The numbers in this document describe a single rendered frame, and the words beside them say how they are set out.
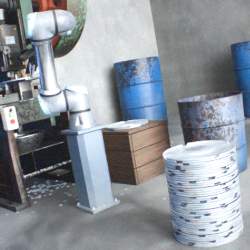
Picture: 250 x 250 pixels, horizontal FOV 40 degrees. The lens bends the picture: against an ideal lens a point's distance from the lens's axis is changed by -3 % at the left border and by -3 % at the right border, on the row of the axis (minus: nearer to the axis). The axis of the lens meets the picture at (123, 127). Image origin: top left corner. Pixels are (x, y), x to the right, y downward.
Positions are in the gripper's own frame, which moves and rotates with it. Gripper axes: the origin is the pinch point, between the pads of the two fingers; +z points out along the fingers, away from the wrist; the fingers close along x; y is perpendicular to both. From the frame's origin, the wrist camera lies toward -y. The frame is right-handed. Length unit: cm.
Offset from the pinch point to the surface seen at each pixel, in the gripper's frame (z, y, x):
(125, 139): 26, 29, -61
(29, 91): 12.9, 2.2, 4.3
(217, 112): -6, 53, -105
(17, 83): 7.6, -4.8, 9.1
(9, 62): -3.3, -4.6, 20.2
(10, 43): -14.2, 0.6, 27.6
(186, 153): -10, -18, -125
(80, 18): -36, 41, 5
